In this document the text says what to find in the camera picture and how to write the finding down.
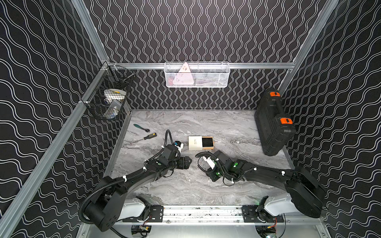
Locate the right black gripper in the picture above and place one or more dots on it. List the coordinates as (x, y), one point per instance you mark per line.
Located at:
(209, 173)

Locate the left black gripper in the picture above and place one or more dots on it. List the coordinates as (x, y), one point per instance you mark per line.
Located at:
(183, 162)

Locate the cream drawer jewelry box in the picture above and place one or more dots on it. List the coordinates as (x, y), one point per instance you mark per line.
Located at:
(201, 143)

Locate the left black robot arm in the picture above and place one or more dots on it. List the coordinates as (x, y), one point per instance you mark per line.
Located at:
(104, 206)

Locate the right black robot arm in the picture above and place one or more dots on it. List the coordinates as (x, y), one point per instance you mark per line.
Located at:
(303, 193)

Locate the yellow black screwdriver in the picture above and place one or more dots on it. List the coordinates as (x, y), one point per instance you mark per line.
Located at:
(150, 136)

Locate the black tool case orange latches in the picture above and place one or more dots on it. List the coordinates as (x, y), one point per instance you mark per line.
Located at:
(275, 127)

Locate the pink triangle card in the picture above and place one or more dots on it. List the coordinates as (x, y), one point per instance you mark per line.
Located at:
(184, 76)

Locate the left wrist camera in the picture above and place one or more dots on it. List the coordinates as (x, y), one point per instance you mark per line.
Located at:
(179, 145)

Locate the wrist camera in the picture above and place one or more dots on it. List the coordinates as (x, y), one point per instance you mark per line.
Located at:
(210, 162)
(179, 145)

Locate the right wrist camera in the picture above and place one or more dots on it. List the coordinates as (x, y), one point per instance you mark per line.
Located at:
(210, 162)

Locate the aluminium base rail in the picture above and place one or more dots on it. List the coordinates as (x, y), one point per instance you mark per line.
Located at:
(138, 213)

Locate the white wire wall basket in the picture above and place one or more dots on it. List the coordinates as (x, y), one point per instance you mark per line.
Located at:
(205, 74)

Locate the black mesh wall basket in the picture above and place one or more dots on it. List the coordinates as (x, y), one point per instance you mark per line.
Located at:
(114, 77)

